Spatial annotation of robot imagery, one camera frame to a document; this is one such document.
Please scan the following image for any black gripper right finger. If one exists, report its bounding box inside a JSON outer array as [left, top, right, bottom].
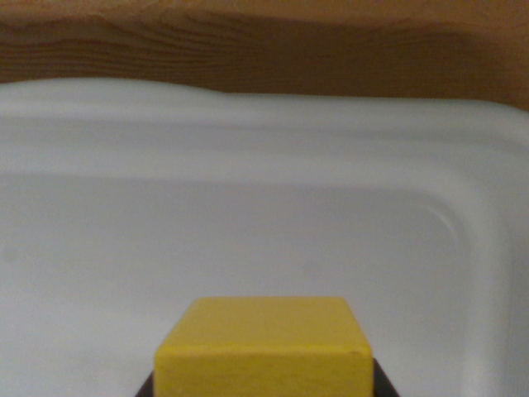
[[371, 356, 402, 397]]

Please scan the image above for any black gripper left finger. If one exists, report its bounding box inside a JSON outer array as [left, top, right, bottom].
[[132, 371, 155, 397]]

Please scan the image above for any yellow wooden cube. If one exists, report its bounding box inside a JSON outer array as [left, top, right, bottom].
[[153, 296, 374, 397]]

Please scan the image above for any white plastic tray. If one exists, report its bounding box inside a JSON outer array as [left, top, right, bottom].
[[0, 78, 529, 397]]

